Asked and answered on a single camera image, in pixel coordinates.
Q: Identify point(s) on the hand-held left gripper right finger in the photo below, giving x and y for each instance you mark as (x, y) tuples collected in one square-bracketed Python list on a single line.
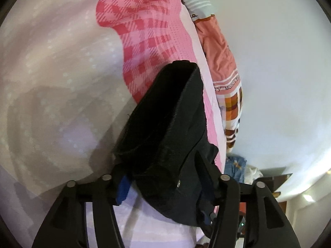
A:
[(208, 193)]

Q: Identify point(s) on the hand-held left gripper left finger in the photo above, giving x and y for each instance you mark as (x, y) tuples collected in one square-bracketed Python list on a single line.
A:
[(124, 188)]

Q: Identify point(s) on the black pants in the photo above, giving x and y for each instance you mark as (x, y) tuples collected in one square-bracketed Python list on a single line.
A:
[(168, 134)]

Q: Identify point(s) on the blue checked cloth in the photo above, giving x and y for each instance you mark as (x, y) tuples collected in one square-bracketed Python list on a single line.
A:
[(234, 168)]

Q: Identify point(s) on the white crumpled cloth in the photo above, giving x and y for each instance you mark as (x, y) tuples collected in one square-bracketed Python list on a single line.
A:
[(252, 173)]

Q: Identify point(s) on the brown wooden cabinet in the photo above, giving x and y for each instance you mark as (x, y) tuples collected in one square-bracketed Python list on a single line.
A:
[(276, 183)]

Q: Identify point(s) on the orange plaid folded quilt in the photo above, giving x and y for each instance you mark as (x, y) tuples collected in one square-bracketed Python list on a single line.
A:
[(219, 44)]

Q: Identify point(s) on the pink plaid bed sheet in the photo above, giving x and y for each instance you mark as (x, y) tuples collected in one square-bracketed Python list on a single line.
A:
[(51, 56)]

